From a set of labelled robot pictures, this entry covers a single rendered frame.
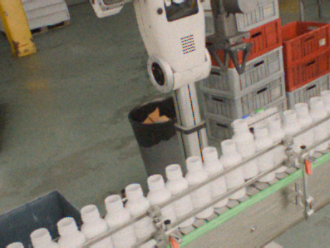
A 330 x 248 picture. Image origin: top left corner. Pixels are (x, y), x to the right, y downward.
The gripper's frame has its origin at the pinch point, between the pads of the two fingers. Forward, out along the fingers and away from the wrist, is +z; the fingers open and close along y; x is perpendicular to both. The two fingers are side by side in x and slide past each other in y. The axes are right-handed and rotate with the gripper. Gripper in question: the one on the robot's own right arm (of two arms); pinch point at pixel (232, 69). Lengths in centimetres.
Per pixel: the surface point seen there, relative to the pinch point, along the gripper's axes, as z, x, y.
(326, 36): 68, 256, -190
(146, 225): 27.8, -34.8, 2.4
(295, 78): 93, 212, -189
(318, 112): 21.7, 28.0, 2.0
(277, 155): 28.4, 9.9, 1.6
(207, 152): 19.5, -11.2, -1.8
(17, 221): 42, -54, -58
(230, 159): 22.2, -7.0, 2.2
